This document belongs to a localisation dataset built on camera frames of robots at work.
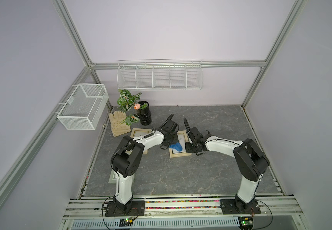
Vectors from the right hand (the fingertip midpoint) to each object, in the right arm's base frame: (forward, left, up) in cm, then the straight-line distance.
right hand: (187, 147), depth 95 cm
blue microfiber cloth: (-1, +7, +4) cm, 8 cm away
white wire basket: (+13, +62, +25) cm, 69 cm away
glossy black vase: (+22, +30, +10) cm, 38 cm away
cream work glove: (+21, +52, -1) cm, 56 cm away
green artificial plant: (+15, +36, +29) cm, 48 cm away
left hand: (+4, +8, +3) cm, 9 cm away
